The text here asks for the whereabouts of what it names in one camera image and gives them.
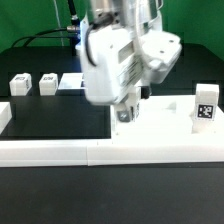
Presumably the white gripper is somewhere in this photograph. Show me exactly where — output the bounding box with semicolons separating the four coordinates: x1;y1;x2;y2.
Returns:
80;24;182;123

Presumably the white square tabletop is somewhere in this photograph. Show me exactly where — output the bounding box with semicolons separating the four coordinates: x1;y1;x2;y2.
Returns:
112;95;224;140

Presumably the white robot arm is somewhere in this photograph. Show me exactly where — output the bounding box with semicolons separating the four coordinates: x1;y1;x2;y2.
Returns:
80;0;182;122

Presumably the white marker sheet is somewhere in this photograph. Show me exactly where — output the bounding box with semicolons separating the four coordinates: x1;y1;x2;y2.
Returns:
58;73;84;90

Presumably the white U-shaped fence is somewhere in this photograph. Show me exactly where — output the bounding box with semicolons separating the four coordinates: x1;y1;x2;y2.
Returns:
0;101;224;168

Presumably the metal cable connector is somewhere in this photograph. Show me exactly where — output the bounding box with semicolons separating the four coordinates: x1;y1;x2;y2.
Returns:
66;25;80;33

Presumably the black cable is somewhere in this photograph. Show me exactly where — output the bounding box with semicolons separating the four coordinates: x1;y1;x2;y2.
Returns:
11;28;73;49

